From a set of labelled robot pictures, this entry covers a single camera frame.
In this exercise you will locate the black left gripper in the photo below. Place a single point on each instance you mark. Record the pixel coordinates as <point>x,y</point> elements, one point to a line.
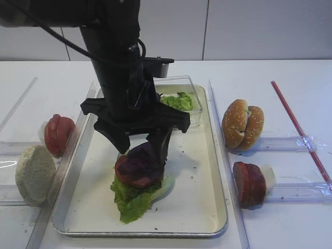
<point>116,120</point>

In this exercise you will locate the purple cabbage leaf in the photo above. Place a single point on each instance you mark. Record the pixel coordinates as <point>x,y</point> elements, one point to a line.
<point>141,162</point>

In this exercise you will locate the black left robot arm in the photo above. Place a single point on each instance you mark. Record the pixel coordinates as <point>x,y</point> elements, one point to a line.
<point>108,32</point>

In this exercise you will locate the green lettuce in box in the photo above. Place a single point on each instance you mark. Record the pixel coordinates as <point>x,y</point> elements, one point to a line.
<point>180,101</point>

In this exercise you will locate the green lettuce leaf on tray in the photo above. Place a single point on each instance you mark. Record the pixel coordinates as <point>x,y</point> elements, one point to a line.
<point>133,203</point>

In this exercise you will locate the red tomato slices stack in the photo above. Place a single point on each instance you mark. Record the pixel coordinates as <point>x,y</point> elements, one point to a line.
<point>56,134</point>

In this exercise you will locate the front dark meat patty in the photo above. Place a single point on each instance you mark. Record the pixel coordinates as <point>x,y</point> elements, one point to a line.
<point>240,173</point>

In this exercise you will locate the dark meat patty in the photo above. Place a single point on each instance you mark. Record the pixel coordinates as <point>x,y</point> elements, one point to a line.
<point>240,173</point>
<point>257,185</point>

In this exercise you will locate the pale bread slice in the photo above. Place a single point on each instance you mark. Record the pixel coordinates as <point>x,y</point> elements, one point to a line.
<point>34,174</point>

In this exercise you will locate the rear dark meat patty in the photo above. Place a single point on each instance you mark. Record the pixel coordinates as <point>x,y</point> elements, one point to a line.
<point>257,185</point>

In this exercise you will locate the clear plastic box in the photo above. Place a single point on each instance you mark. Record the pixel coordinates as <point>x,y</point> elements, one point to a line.
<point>173,85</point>

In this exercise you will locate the white metal tray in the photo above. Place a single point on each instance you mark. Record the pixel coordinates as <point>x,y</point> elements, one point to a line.
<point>194,207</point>

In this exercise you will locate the left sesame bun half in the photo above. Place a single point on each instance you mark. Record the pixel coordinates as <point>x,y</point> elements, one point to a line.
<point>234,123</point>

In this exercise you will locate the sesame bun half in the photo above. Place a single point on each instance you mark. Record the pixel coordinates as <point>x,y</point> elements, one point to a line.
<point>254,127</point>
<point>234,123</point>

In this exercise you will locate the right sesame bun half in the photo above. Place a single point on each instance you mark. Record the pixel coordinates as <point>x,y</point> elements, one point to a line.
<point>254,127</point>

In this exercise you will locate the white plastic pusher block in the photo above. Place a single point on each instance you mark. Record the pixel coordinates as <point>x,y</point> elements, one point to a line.
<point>268,173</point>

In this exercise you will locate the red straw strip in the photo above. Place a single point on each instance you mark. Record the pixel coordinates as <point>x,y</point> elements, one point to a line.
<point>300,131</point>

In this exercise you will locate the clear rail left of tray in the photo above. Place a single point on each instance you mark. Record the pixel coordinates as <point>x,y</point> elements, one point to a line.
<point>47,207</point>

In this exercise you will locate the clear rail of tray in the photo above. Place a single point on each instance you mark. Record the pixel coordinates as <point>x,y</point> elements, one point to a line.
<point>228,172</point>
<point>47,207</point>

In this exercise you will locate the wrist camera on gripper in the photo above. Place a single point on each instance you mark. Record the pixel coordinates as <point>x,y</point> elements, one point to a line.
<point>157,67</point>

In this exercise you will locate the clear rail right of tray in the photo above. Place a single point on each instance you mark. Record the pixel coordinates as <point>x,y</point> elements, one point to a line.
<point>228,172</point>

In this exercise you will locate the clear rail under bun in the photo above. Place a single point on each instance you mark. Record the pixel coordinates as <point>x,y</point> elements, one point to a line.
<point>294,144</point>

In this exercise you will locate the clear rail under tomato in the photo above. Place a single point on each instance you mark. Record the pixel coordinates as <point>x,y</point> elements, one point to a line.
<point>15,148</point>

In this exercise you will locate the clear rail under bread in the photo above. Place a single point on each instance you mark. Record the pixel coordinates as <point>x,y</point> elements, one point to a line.
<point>10,196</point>

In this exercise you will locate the clear rail under patties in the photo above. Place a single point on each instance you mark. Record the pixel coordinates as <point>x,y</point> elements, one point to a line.
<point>299,193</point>

